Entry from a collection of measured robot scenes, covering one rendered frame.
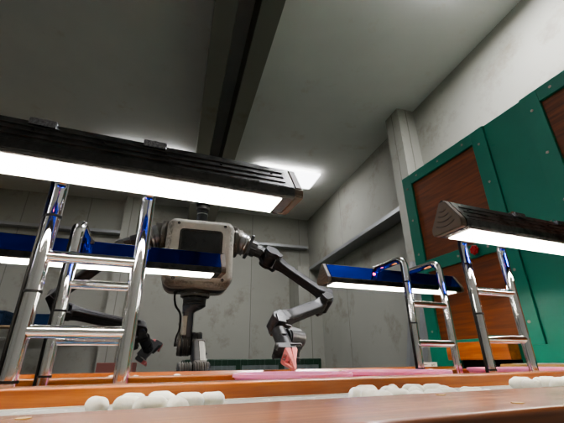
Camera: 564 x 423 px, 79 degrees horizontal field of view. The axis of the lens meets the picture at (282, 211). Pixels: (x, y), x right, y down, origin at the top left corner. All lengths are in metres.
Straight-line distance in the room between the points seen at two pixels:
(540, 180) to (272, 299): 6.98
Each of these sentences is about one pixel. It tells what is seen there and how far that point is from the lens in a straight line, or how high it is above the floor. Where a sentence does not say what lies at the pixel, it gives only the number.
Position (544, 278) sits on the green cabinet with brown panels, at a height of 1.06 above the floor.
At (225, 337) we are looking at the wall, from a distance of 7.82.
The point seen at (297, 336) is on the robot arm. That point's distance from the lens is 1.40.
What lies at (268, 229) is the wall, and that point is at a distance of 8.53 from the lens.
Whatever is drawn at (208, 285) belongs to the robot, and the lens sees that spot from 1.69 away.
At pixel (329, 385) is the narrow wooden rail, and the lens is 0.68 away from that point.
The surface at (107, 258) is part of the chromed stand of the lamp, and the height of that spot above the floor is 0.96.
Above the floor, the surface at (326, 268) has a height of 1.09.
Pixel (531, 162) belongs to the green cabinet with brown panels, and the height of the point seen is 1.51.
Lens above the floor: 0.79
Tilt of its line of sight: 23 degrees up
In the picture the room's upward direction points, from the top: 1 degrees counter-clockwise
